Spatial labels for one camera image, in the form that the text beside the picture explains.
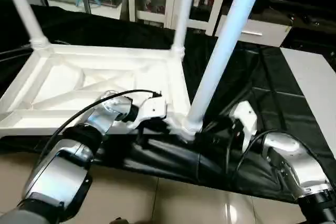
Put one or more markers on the white plastic table leg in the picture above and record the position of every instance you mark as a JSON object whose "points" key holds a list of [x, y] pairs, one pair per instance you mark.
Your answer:
{"points": [[23, 11], [183, 11], [225, 45]]}

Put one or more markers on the white plastic table top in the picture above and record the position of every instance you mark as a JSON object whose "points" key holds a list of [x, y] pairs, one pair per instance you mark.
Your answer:
{"points": [[78, 77]]}

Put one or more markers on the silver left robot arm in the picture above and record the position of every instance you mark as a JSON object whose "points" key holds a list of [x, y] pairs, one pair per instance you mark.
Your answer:
{"points": [[60, 171]]}

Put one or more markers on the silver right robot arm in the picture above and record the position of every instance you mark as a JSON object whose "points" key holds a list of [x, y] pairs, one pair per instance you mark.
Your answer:
{"points": [[294, 155]]}

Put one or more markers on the black work mat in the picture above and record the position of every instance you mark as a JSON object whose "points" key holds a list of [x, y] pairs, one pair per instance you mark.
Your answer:
{"points": [[262, 103]]}

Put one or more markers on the white drawer unit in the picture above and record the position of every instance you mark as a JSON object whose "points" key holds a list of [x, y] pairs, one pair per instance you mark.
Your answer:
{"points": [[267, 32]]}

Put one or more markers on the white glass door cabinet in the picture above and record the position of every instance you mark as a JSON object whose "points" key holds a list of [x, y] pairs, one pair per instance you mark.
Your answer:
{"points": [[157, 1]]}

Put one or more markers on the black desk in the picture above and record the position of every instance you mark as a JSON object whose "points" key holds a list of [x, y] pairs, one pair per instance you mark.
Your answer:
{"points": [[307, 22]]}

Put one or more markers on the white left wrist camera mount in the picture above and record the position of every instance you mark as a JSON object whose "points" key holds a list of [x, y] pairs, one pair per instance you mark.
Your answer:
{"points": [[152, 108]]}

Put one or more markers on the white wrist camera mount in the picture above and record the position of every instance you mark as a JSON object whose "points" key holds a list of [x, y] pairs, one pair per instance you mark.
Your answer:
{"points": [[152, 108], [246, 119]]}

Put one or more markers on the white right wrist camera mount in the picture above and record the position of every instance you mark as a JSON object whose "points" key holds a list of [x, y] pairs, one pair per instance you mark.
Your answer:
{"points": [[246, 119]]}

